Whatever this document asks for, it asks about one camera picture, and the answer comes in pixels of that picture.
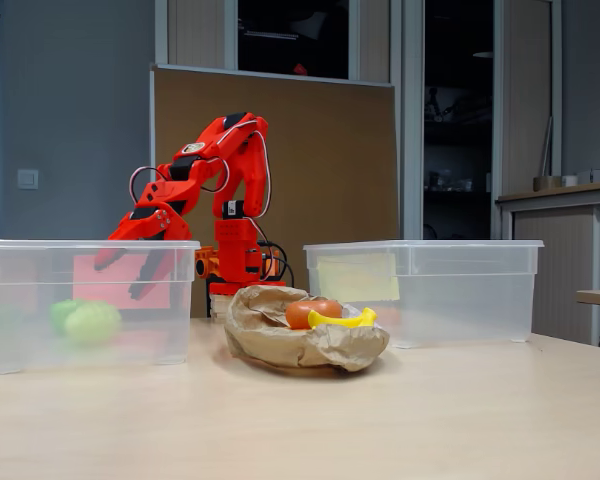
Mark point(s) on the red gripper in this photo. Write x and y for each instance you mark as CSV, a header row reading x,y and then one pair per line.
x,y
147,225

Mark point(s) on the light green toy grapes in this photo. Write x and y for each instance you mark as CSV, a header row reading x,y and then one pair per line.
x,y
92,322

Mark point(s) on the green toy apple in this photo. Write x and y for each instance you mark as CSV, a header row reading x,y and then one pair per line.
x,y
60,312

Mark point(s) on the brown toy donut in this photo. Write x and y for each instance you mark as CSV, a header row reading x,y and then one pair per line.
x,y
300,315

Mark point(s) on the yellow toy banana bunch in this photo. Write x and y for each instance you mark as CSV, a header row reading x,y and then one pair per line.
x,y
340,321

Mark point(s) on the red robot arm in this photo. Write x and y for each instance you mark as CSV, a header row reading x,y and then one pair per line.
x,y
240,150

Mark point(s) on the pink paper label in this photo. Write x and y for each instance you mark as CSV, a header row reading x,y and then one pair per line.
x,y
105,290

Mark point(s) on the clear plastic bin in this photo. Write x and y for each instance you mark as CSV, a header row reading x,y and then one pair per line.
x,y
20,280
470,290

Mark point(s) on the yellow-green paper label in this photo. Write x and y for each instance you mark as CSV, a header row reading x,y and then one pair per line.
x,y
355,277

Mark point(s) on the orange table clamp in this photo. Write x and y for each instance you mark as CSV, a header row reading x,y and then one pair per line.
x,y
272,267
205,265

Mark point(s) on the wooden base block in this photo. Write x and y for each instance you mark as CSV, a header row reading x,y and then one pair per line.
x,y
220,305

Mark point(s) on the crumpled brown paper bag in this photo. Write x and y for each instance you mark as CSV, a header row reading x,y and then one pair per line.
x,y
290,345

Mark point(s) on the brown cork board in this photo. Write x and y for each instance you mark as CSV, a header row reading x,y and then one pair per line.
x,y
330,175

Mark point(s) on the clear plastic wrap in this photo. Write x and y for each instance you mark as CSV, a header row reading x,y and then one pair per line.
x,y
351,312

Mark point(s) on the small red object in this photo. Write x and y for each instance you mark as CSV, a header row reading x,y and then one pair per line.
x,y
300,69

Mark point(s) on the grey roller shutter cabinet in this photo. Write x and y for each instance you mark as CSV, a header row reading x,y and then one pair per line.
x,y
555,260

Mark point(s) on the grey leaning tube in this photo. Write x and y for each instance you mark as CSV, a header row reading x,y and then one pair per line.
x,y
546,150

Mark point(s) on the white light switch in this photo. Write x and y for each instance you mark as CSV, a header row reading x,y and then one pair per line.
x,y
28,179

